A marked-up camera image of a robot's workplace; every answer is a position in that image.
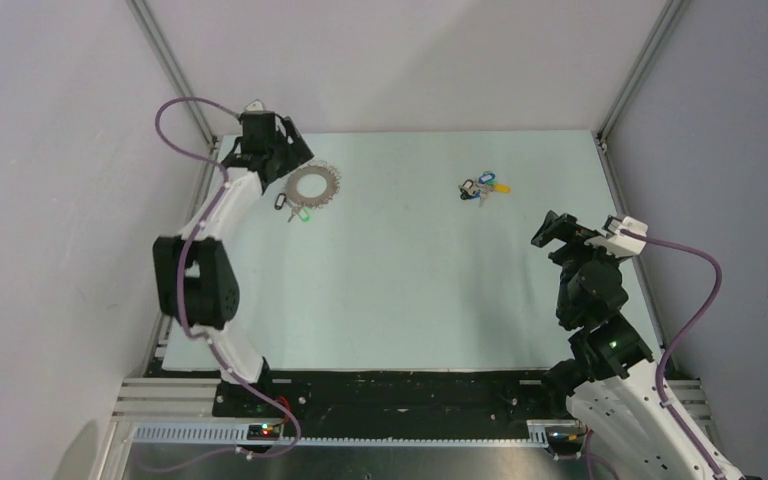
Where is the white slotted cable duct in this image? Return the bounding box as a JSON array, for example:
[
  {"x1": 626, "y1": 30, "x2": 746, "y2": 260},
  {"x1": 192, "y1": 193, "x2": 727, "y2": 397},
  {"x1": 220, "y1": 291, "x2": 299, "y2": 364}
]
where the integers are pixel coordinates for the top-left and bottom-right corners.
[{"x1": 132, "y1": 420, "x2": 587, "y2": 448}]

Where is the left aluminium frame post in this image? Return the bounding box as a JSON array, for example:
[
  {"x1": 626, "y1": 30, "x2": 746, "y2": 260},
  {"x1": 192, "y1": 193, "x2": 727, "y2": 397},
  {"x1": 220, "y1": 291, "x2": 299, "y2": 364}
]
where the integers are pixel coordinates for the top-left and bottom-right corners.
[{"x1": 125, "y1": 0, "x2": 216, "y2": 147}]

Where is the aluminium frame post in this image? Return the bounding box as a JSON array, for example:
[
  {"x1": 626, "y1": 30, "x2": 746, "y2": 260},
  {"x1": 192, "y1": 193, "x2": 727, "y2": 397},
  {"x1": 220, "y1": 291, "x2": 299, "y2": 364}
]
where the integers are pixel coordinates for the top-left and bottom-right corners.
[
  {"x1": 125, "y1": 0, "x2": 216, "y2": 147},
  {"x1": 595, "y1": 0, "x2": 690, "y2": 150}
]

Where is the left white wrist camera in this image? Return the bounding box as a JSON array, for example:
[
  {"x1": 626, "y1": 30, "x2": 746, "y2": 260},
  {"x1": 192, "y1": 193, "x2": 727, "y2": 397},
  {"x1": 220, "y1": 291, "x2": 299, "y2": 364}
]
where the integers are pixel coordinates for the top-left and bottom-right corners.
[{"x1": 243, "y1": 99, "x2": 266, "y2": 113}]

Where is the metal disc with keyrings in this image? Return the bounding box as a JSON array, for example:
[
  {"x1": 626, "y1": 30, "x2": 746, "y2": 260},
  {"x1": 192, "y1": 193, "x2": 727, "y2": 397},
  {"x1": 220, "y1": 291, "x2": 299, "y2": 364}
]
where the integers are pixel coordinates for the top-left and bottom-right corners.
[{"x1": 284, "y1": 160, "x2": 341, "y2": 208}]

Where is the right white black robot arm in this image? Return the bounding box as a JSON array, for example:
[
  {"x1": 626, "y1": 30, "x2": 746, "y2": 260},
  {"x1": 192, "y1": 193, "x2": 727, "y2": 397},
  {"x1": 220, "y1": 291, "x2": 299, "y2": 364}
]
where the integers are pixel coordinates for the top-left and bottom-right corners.
[{"x1": 531, "y1": 211, "x2": 745, "y2": 479}]

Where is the right aluminium frame post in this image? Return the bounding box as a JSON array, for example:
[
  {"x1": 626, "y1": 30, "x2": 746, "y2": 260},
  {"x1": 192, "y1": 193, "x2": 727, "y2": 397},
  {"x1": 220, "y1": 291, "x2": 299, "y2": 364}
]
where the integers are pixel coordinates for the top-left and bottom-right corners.
[{"x1": 595, "y1": 0, "x2": 690, "y2": 150}]

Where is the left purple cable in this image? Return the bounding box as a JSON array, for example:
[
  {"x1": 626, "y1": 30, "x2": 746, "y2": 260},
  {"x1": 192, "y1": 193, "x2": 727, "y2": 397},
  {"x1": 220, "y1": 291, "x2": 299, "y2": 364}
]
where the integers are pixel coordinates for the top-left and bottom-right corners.
[{"x1": 153, "y1": 97, "x2": 302, "y2": 475}]

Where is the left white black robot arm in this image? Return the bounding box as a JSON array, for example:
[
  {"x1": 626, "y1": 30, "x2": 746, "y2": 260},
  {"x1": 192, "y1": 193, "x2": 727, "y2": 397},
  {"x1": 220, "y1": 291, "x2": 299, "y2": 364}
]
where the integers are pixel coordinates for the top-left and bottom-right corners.
[{"x1": 152, "y1": 110, "x2": 314, "y2": 417}]

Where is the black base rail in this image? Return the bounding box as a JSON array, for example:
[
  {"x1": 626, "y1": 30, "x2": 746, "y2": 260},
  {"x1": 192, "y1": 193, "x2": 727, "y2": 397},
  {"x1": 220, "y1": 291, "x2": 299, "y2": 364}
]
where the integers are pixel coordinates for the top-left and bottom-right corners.
[{"x1": 212, "y1": 370, "x2": 571, "y2": 439}]

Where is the green key tag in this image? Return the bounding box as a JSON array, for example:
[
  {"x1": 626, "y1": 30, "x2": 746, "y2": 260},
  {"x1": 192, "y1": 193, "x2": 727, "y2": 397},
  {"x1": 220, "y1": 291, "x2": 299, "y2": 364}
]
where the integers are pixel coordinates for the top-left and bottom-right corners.
[{"x1": 297, "y1": 208, "x2": 311, "y2": 222}]

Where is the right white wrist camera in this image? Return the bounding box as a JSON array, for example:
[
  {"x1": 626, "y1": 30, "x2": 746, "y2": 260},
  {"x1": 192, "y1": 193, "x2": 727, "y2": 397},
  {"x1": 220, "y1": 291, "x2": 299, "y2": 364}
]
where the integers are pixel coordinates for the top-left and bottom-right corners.
[{"x1": 585, "y1": 216, "x2": 649, "y2": 259}]

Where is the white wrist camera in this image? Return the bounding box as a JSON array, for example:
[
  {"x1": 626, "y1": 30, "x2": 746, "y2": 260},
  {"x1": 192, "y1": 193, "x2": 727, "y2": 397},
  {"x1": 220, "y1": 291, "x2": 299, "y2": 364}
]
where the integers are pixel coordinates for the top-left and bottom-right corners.
[
  {"x1": 243, "y1": 99, "x2": 266, "y2": 113},
  {"x1": 585, "y1": 216, "x2": 649, "y2": 259}
]

